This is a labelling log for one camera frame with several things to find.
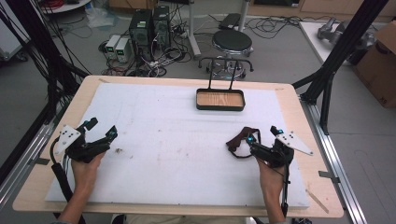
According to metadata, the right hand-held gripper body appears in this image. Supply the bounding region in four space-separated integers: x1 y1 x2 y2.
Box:
249 133 315 169

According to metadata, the flat black device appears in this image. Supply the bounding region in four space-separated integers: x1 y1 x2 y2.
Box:
218 12 242 31

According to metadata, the white table leg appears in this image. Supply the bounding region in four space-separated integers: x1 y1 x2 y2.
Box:
186 0 203 61

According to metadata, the white power supply box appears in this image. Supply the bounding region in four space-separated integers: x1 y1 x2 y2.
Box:
105 34 121 61
114 36 133 63

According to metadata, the grey metal clamp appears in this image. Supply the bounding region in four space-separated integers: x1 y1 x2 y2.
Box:
318 170 341 185
27 157 51 166

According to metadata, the black stand with wooden tray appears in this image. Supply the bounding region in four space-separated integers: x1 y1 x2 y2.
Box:
195 57 247 112

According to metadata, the thin wooden stick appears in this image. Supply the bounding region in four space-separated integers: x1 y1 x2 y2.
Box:
305 188 330 215

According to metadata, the person's right hand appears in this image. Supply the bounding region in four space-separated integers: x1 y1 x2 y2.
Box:
256 157 290 201

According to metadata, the black round stool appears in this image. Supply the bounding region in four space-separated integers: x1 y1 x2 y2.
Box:
198 29 255 80

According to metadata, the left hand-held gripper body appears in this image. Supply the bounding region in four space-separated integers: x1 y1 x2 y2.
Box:
54 124 110 164

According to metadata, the white foam mat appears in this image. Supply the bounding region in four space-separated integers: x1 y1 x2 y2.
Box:
45 81 311 209

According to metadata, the dark brown strap with cord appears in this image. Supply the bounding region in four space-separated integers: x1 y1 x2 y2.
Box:
225 126 262 160

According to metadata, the clear plastic bag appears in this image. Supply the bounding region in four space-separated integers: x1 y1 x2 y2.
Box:
85 5 120 30

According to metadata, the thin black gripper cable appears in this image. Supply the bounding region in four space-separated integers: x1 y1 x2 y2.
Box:
279 157 292 218

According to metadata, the black computer tower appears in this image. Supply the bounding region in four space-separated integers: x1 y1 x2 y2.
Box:
128 8 154 62
151 5 172 50

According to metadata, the person's left hand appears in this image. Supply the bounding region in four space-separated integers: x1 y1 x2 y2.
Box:
70 151 106 194

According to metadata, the brown cardboard box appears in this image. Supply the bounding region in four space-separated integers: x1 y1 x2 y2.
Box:
353 20 396 109

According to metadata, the aluminium table rail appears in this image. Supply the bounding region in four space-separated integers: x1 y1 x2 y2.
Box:
299 94 369 224
0 102 69 213

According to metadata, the black metal frame stand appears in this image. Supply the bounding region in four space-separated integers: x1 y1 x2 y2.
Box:
0 0 92 188
291 0 390 136

